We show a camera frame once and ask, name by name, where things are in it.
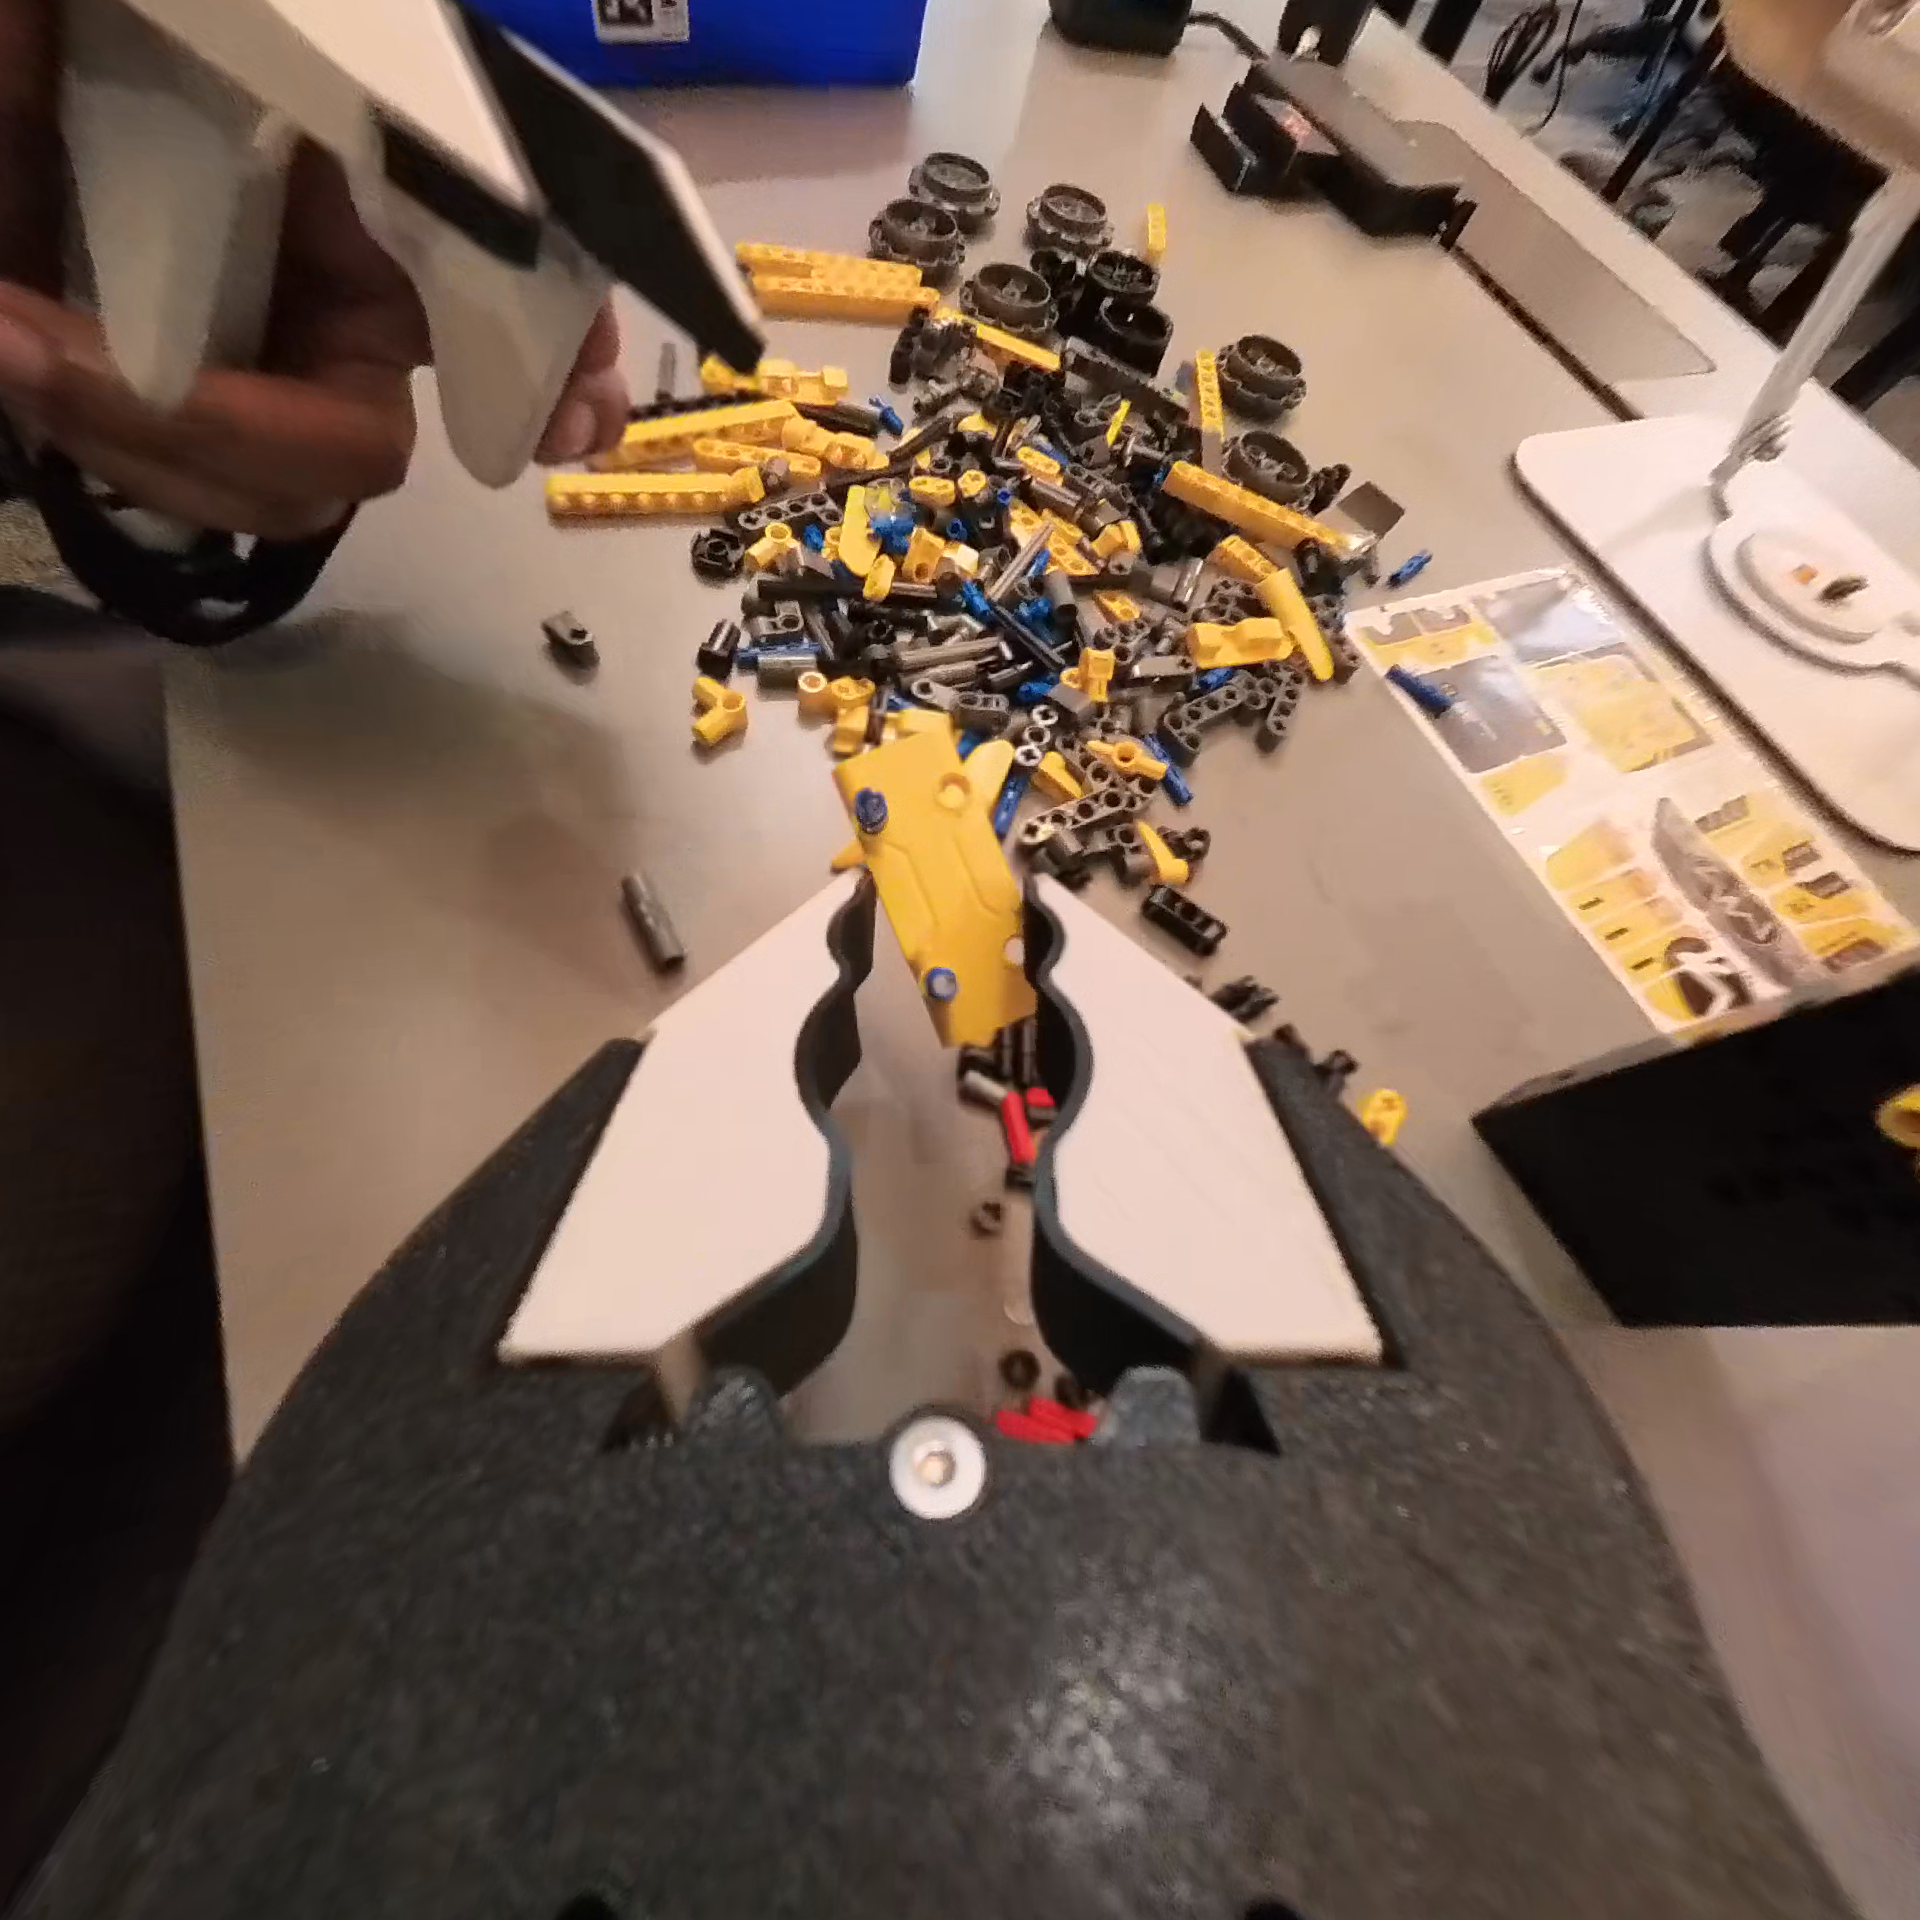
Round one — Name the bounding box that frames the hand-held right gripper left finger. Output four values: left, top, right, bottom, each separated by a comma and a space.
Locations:
502, 869, 878, 1422

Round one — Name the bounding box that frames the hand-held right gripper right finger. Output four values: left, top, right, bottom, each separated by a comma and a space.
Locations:
1023, 875, 1385, 1395

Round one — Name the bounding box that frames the pile of black red pins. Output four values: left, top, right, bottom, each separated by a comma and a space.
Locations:
957, 973, 1357, 1447

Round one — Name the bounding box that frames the yellow panel piece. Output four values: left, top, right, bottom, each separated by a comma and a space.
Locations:
831, 707, 1042, 1050

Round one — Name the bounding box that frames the pile of yellow black building pieces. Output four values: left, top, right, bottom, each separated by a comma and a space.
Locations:
547, 143, 1435, 965

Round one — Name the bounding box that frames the person's left hand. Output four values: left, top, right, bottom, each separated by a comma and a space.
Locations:
0, 134, 636, 540

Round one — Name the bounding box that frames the blue plastic bin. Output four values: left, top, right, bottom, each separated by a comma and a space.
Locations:
464, 0, 932, 87

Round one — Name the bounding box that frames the black box with display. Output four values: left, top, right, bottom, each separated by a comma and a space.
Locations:
1045, 0, 1194, 59

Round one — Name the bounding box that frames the black perforated block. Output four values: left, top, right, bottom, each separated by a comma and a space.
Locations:
1468, 957, 1920, 1332

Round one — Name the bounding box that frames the yellow black sticker sheet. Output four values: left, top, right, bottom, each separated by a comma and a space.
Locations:
1340, 564, 1920, 1039

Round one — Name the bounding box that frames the black flat device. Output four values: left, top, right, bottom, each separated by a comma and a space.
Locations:
1189, 55, 1481, 251

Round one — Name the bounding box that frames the white lamp base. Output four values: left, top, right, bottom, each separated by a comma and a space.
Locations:
1516, 0, 1920, 849

